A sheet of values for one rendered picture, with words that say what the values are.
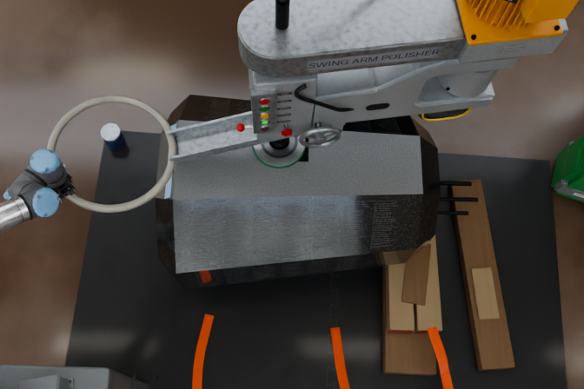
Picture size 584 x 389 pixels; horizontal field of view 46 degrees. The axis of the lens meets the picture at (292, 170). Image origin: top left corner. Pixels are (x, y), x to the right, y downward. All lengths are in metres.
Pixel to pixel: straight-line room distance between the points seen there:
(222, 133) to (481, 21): 1.10
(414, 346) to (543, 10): 1.92
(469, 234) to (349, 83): 1.53
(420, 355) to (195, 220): 1.29
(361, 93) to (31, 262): 2.07
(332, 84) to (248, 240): 0.84
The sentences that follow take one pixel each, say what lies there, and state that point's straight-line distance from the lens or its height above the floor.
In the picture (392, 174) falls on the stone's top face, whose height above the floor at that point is 0.85.
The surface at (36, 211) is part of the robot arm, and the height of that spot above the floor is 1.35.
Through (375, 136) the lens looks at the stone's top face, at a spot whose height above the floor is 0.85.
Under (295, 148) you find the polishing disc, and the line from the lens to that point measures 2.77.
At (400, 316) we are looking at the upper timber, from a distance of 3.32.
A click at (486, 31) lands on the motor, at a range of 2.10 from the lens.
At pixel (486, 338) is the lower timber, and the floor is 0.09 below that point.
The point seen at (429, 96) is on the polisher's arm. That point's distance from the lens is 2.49.
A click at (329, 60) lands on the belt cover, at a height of 1.68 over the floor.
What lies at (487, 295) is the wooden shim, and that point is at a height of 0.10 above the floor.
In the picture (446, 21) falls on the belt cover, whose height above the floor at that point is 1.72.
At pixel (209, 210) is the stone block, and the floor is 0.81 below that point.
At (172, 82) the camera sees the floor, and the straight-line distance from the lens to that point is 3.93.
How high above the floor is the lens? 3.43
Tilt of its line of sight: 69 degrees down
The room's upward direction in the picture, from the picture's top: 4 degrees clockwise
